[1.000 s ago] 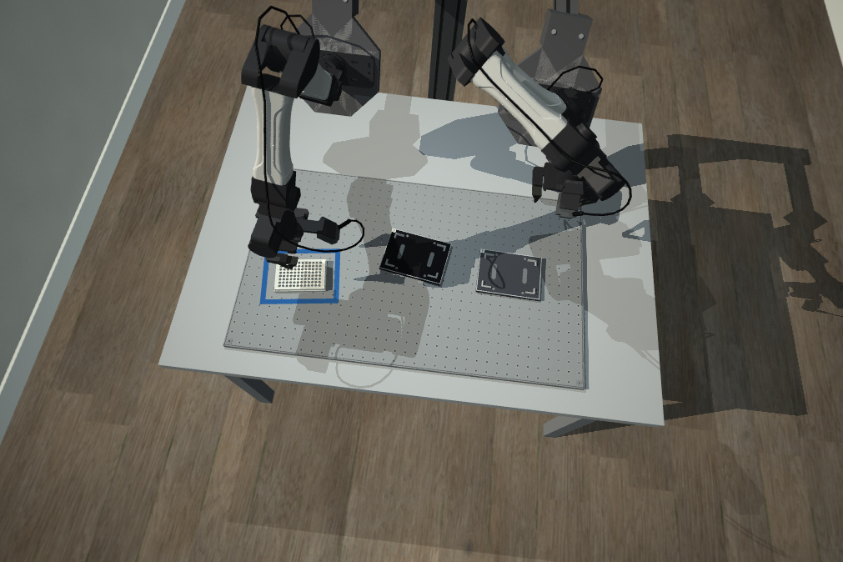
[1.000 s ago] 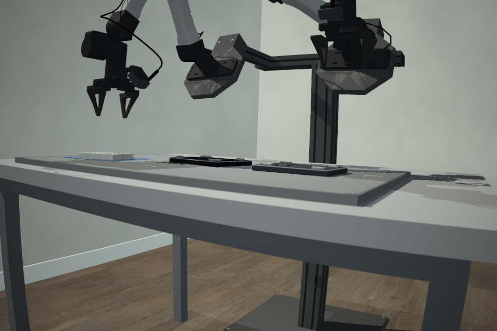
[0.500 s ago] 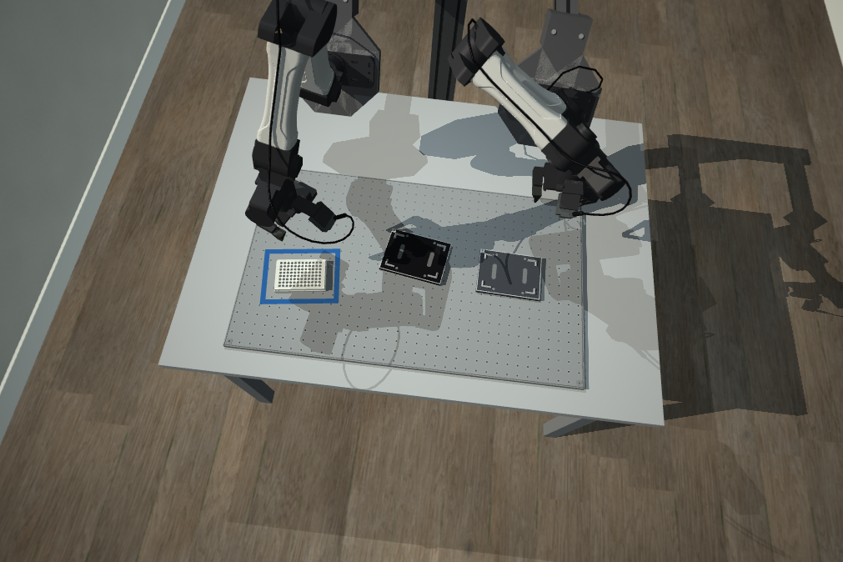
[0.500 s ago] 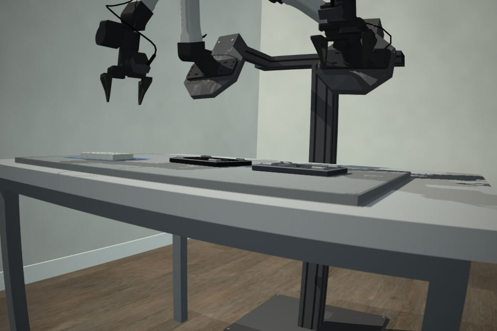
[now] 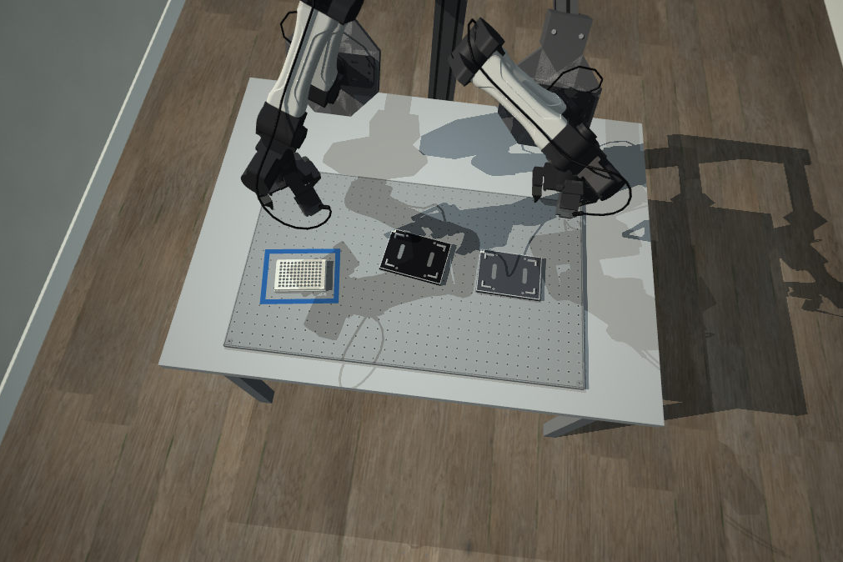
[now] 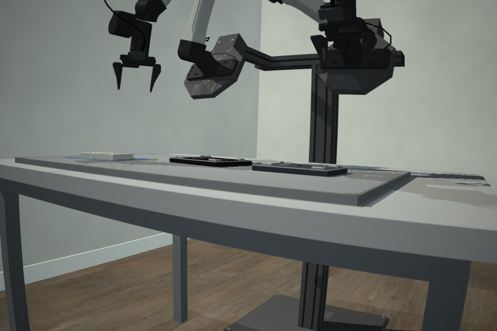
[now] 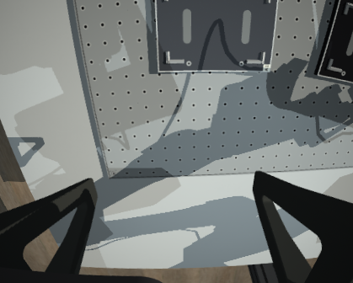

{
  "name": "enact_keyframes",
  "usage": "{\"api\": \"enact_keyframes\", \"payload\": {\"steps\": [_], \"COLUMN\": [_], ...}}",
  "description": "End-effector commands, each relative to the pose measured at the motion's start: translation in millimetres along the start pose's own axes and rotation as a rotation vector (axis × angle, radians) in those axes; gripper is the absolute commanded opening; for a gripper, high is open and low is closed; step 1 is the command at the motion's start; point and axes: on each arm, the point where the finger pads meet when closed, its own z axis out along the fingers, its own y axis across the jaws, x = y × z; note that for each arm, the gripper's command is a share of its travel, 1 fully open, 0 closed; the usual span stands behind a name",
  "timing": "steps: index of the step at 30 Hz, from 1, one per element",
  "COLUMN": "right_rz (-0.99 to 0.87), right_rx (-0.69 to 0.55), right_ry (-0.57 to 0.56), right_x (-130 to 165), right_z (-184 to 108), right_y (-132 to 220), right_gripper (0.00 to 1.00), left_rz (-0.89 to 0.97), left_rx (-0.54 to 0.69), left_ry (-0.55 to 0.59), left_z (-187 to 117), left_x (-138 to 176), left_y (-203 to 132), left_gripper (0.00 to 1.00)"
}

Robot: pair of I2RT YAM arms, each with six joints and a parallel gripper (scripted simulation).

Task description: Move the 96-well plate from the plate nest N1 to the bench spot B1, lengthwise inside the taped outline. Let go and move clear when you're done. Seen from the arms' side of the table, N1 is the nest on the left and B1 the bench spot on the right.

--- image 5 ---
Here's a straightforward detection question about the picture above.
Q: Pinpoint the blue tape outline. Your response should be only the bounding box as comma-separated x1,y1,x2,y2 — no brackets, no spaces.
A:
260,248,340,304

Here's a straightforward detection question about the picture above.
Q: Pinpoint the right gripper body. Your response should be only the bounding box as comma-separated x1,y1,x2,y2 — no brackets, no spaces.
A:
268,153,321,212

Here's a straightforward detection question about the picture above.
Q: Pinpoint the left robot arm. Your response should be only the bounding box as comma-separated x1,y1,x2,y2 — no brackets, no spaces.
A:
448,18,625,201

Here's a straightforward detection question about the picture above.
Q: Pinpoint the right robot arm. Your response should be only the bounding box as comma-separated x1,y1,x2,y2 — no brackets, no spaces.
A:
241,0,375,195

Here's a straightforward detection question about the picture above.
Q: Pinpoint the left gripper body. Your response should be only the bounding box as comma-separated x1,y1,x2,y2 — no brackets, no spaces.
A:
533,163,599,211

